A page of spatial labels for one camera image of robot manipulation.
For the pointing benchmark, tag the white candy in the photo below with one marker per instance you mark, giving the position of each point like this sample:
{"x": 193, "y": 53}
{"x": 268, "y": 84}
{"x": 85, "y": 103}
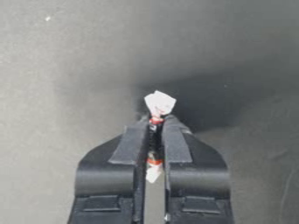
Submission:
{"x": 160, "y": 102}

